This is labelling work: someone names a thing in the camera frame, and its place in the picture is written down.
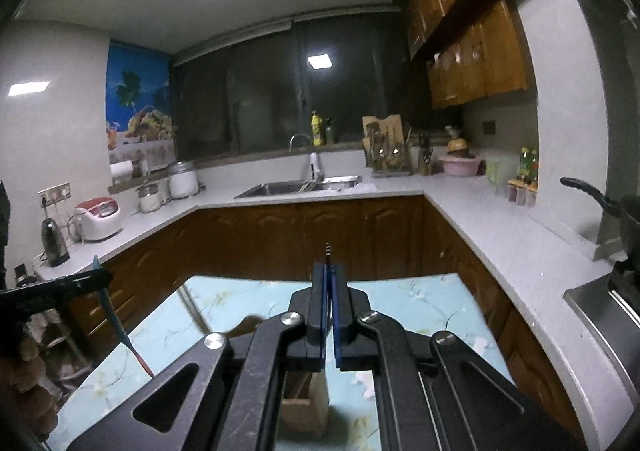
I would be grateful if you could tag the large white lidded jar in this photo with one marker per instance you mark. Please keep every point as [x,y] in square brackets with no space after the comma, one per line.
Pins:
[182,183]

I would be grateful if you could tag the dark wall socket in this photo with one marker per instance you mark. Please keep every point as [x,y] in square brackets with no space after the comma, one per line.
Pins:
[489,127]

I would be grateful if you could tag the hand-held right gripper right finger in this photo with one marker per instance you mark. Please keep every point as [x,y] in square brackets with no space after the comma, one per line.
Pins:
[337,326]

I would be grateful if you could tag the yellow-label bottle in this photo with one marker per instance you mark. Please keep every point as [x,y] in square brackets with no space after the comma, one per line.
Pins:
[534,168]
[523,163]

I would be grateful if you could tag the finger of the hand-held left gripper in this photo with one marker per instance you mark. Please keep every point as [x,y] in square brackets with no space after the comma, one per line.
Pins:
[60,290]

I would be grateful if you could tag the wooden base cabinets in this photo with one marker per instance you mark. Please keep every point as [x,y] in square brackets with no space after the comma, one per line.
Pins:
[300,231]

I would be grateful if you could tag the white and red rice cooker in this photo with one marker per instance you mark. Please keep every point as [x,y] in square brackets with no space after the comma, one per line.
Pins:
[97,221]

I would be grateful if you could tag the tropical fruit wall poster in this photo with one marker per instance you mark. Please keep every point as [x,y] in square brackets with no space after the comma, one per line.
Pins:
[140,96]

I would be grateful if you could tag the clear green pitcher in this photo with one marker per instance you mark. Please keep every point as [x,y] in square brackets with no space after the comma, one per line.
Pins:
[497,176]

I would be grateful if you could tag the straw-coloured bowl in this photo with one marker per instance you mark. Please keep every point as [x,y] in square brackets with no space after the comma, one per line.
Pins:
[459,147]

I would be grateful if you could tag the wooden countertop utensil rack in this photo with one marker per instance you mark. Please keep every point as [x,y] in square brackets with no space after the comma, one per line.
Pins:
[385,151]

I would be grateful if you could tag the white countertop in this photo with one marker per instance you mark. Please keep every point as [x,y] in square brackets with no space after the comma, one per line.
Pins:
[450,211]

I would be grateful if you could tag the blue red-dotted kid's fork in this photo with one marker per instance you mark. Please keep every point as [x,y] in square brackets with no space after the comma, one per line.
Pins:
[117,326]

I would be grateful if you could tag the black wok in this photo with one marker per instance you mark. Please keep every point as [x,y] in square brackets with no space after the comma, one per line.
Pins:
[630,216]

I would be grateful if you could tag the person's left hand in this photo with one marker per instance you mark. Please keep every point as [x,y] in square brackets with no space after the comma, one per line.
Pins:
[25,381]

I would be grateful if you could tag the yellow bottle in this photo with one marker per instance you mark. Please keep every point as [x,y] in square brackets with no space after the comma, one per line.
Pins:
[317,131]

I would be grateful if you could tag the short wooden wall cabinets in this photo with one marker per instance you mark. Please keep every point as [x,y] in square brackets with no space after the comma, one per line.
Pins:
[485,66]

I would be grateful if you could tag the paper towel roll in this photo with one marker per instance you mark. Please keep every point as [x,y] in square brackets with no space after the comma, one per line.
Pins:
[121,171]

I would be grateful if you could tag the wooden utensil holder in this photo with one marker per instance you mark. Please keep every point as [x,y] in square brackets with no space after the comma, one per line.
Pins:
[300,406]

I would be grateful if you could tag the steel kitchen sink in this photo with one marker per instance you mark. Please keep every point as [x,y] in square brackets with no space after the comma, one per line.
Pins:
[275,188]

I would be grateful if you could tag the pink basin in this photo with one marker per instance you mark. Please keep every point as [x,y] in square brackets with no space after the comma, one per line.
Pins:
[460,167]

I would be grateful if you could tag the seasoning bottles group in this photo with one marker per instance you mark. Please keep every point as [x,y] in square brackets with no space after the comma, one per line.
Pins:
[520,193]

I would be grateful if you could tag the red-patterned wooden chopstick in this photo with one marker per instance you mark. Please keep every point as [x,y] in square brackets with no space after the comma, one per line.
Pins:
[327,253]

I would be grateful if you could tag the blue floral tablecloth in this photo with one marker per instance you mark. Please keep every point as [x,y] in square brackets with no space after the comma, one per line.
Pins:
[415,301]

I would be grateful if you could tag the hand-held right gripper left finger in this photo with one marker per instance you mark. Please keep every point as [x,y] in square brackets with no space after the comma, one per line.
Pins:
[317,311]

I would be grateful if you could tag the curved chrome faucet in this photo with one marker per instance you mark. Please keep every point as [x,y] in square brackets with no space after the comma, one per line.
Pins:
[300,135]

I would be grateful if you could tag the wall socket strip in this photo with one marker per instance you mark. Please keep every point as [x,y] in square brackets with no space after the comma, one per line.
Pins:
[55,193]

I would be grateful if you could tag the dark kitchen window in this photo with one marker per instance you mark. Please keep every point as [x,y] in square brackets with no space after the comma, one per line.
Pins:
[250,96]

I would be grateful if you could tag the small white lidded jar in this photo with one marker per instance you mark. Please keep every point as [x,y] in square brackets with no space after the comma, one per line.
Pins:
[149,201]

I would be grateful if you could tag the knife block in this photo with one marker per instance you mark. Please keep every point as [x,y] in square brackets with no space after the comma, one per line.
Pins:
[425,161]

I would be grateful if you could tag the dark bottle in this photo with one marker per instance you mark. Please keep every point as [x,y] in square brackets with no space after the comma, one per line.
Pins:
[329,133]

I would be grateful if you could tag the gas stove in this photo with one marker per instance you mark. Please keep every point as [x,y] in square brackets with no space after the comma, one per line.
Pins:
[610,311]

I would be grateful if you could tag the white tap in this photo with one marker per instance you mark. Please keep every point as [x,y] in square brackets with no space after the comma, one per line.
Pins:
[315,166]

